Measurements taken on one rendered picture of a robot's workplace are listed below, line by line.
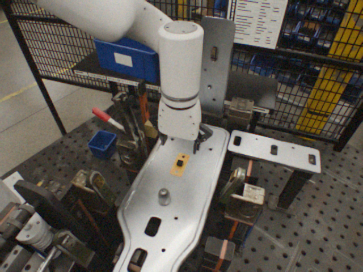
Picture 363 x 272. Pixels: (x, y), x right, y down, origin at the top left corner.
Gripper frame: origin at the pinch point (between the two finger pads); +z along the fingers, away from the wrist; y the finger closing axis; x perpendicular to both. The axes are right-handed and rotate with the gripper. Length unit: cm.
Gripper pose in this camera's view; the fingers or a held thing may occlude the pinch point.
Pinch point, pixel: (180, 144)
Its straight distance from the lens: 64.9
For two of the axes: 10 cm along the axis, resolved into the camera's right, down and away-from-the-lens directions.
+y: 9.4, 2.4, -2.3
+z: -0.1, 6.9, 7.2
